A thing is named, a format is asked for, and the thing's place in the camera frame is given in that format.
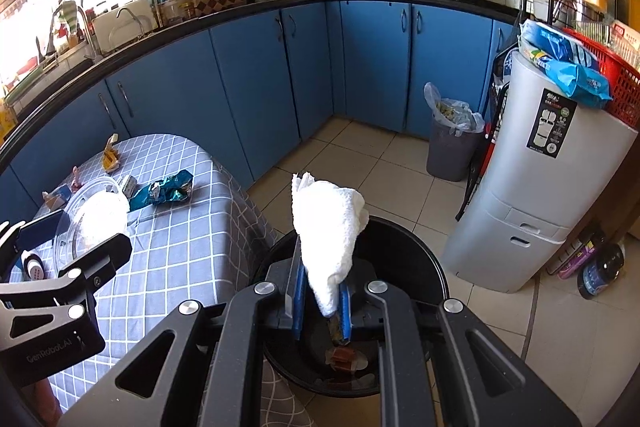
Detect black folded trolley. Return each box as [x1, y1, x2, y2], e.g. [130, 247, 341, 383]
[456, 52, 512, 223]

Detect blue plastic bag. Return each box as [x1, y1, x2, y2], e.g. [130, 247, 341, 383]
[537, 59, 614, 110]

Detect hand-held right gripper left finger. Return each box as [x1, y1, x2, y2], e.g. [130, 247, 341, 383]
[59, 239, 307, 427]

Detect torn blue carton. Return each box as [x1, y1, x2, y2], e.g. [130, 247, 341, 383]
[42, 186, 72, 208]

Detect clear plastic bin liner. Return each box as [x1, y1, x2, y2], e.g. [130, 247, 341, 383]
[424, 82, 486, 138]

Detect dark round bottle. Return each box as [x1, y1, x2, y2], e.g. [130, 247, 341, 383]
[577, 243, 626, 301]

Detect green striped cloth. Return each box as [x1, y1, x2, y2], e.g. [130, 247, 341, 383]
[52, 0, 86, 46]

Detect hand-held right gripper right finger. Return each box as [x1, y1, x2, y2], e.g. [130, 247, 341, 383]
[336, 279, 583, 427]

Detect blue kitchen cabinets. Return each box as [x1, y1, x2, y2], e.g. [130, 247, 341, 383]
[0, 0, 518, 228]

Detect black round trash bin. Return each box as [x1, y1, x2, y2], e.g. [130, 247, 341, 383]
[252, 216, 449, 398]

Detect white dish drainer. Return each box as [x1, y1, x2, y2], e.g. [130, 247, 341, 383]
[92, 0, 157, 52]

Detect black kitchen countertop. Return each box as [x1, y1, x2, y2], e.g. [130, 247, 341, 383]
[0, 0, 521, 168]

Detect blue snack packets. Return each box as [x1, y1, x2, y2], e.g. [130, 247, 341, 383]
[518, 19, 601, 74]

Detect silver storage cabinet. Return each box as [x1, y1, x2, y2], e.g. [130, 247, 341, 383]
[442, 49, 640, 294]

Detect grey waste bin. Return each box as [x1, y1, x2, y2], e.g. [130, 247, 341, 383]
[426, 107, 485, 182]

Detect yellow paper packet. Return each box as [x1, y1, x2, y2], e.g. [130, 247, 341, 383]
[102, 134, 121, 170]

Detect clear plastic container lid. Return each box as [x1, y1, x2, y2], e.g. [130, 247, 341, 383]
[52, 177, 132, 269]

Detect crumpled white tissue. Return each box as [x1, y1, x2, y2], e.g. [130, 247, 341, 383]
[80, 194, 131, 249]

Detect yellow bag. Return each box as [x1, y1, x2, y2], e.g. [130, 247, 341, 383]
[0, 102, 17, 144]

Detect small white bottle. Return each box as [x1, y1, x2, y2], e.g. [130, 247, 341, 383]
[22, 257, 49, 281]

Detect white paper towel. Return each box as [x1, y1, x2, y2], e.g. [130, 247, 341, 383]
[291, 172, 371, 315]

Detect red plastic basket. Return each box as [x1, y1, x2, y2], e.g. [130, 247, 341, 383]
[562, 27, 640, 130]

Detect teal snack wrapper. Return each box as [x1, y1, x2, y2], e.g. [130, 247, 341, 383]
[129, 170, 195, 210]

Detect pink bottle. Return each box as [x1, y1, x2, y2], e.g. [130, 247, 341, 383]
[557, 239, 596, 281]

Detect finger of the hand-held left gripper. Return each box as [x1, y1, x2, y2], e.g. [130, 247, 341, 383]
[60, 233, 133, 308]
[0, 211, 68, 258]

